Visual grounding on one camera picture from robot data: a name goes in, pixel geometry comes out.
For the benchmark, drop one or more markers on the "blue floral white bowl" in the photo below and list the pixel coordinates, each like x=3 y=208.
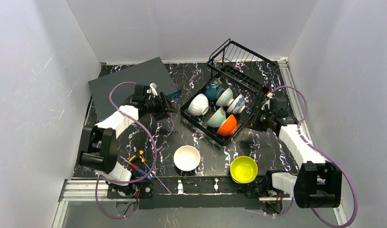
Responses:
x=237 y=106

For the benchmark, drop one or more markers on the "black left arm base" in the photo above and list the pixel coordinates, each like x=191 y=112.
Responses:
x=135 y=192

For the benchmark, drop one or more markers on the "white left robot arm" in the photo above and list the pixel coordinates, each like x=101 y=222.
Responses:
x=98 y=144

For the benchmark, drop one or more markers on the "grey blue network switch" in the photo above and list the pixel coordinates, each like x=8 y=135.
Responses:
x=151 y=71

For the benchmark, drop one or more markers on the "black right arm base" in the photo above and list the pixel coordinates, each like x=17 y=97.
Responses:
x=273 y=202

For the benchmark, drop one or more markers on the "white ribbed bowl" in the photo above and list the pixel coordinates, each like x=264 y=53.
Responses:
x=199 y=105

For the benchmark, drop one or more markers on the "black wire dish rack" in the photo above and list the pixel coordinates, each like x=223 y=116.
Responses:
x=247 y=73

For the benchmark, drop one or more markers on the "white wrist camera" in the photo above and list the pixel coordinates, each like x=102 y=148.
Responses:
x=153 y=90
x=266 y=105

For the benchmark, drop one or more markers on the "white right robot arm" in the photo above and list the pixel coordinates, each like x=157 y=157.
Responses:
x=318 y=182

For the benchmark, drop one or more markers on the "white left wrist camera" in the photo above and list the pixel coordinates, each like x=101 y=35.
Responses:
x=153 y=90

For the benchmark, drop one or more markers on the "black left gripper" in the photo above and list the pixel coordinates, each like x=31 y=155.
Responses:
x=161 y=102

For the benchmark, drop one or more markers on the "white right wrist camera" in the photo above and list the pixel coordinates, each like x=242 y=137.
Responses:
x=266 y=105

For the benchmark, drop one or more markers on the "red blue screwdriver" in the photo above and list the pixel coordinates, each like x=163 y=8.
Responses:
x=139 y=170

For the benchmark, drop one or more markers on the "orange handled pliers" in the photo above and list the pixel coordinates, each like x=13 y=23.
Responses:
x=137 y=156

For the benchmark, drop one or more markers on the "celadon green bowl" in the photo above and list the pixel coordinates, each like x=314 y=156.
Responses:
x=217 y=119

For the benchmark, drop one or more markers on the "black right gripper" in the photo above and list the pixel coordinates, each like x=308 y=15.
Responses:
x=257 y=120

